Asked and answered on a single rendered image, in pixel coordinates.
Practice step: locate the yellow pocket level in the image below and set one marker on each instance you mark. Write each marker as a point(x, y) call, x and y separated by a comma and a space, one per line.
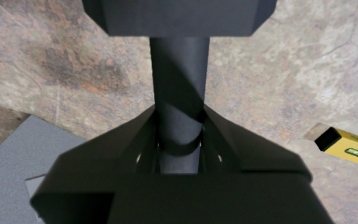
point(339, 143)

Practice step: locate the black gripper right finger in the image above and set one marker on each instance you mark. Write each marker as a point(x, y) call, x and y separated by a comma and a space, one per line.
point(243, 151)

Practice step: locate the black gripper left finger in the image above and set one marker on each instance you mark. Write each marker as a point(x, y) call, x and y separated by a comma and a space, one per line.
point(116, 150)

